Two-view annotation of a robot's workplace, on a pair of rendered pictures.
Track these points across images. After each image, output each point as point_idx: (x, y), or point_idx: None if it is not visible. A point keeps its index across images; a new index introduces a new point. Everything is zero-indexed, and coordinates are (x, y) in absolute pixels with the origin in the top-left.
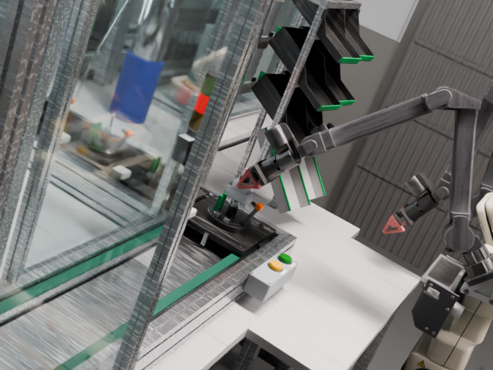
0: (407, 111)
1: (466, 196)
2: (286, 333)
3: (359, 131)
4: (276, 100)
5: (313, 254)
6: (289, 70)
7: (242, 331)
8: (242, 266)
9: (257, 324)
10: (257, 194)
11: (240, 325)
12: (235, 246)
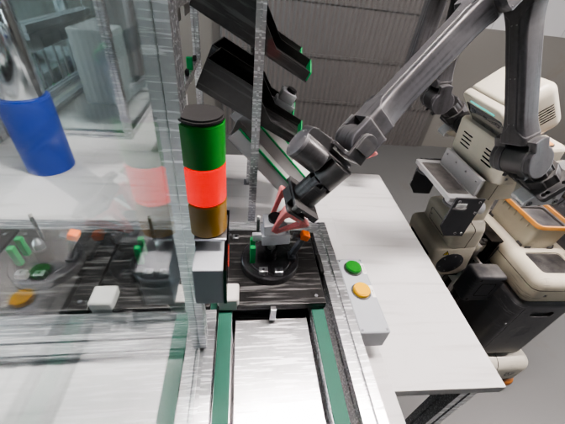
0: (471, 28)
1: (536, 112)
2: (414, 353)
3: (417, 90)
4: (240, 89)
5: (319, 213)
6: (243, 37)
7: (398, 406)
8: (346, 330)
9: (392, 372)
10: (228, 177)
11: (388, 396)
12: (314, 301)
